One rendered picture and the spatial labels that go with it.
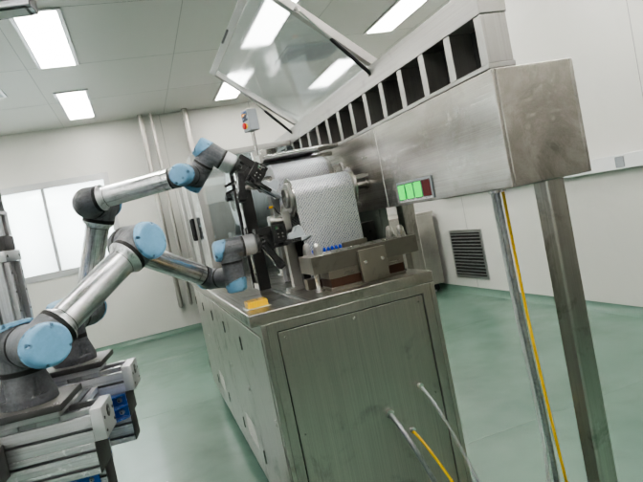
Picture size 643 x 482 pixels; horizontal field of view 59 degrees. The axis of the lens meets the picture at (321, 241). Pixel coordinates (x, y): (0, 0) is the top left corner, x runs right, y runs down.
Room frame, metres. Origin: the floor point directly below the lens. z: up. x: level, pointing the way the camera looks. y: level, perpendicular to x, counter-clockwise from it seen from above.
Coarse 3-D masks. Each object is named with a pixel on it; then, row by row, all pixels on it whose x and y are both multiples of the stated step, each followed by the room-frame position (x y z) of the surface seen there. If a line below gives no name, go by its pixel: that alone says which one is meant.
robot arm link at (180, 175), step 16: (144, 176) 2.00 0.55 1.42; (160, 176) 1.98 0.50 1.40; (176, 176) 1.95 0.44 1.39; (192, 176) 1.98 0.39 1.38; (80, 192) 2.03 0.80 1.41; (96, 192) 2.00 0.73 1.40; (112, 192) 2.00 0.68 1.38; (128, 192) 1.99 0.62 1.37; (144, 192) 2.00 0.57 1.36; (160, 192) 2.02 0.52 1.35; (80, 208) 2.03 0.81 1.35; (96, 208) 2.02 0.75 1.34
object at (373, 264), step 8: (368, 248) 1.97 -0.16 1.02; (376, 248) 1.97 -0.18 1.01; (384, 248) 1.98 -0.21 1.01; (360, 256) 1.95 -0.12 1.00; (368, 256) 1.96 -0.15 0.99; (376, 256) 1.97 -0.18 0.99; (384, 256) 1.98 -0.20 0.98; (360, 264) 1.96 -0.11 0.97; (368, 264) 1.96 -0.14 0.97; (376, 264) 1.97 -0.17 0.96; (384, 264) 1.98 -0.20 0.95; (368, 272) 1.96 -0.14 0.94; (376, 272) 1.97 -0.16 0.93; (384, 272) 1.98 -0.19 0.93; (368, 280) 1.96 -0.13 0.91
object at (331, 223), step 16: (304, 208) 2.13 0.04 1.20; (320, 208) 2.15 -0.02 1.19; (336, 208) 2.17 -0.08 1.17; (352, 208) 2.19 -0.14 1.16; (304, 224) 2.13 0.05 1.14; (320, 224) 2.15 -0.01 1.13; (336, 224) 2.16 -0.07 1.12; (352, 224) 2.18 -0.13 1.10; (304, 240) 2.12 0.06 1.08; (320, 240) 2.14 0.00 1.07; (336, 240) 2.16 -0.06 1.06
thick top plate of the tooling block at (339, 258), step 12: (384, 240) 2.04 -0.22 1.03; (396, 240) 2.02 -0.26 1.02; (408, 240) 2.03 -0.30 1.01; (324, 252) 2.03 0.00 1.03; (336, 252) 1.95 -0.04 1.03; (348, 252) 1.96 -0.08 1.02; (396, 252) 2.01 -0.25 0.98; (408, 252) 2.03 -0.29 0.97; (300, 264) 2.06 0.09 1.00; (312, 264) 1.92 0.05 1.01; (324, 264) 1.94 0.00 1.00; (336, 264) 1.95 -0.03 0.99; (348, 264) 1.96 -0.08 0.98
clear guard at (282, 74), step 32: (256, 0) 2.11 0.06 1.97; (256, 32) 2.34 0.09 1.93; (288, 32) 2.21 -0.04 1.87; (224, 64) 2.85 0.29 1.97; (256, 64) 2.65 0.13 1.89; (288, 64) 2.48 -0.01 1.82; (320, 64) 2.33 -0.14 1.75; (352, 64) 2.20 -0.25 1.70; (256, 96) 3.04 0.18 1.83; (288, 96) 2.82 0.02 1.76; (320, 96) 2.63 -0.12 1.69
